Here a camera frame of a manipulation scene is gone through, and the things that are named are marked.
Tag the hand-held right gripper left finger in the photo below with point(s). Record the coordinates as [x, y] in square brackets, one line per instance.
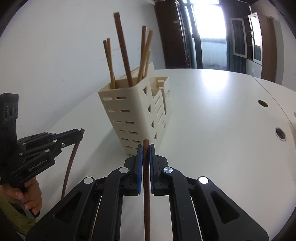
[139, 171]

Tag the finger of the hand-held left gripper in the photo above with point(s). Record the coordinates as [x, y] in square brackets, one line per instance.
[69, 141]
[67, 134]

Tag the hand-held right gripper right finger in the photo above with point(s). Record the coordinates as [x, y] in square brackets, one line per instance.
[152, 171]

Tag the dark brown wooden chopstick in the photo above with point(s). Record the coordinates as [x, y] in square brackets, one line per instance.
[143, 37]
[146, 208]
[122, 46]
[69, 166]

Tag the cream plastic utensil holder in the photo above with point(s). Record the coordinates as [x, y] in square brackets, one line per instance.
[129, 104]

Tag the light bamboo chopstick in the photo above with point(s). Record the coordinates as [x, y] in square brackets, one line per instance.
[109, 46]
[148, 44]
[147, 62]
[106, 49]

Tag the person's left hand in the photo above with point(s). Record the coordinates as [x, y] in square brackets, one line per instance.
[32, 194]

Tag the person's olive clothing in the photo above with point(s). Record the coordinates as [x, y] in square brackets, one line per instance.
[11, 220]

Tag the dark blue curtain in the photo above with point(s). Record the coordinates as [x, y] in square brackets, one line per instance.
[233, 62]

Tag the dark wooden cabinet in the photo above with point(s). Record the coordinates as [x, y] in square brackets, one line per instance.
[171, 34]

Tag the glass balcony door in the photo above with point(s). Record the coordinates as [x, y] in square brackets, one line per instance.
[210, 34]

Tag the brown glass-door cabinet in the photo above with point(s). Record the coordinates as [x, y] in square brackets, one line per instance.
[268, 46]

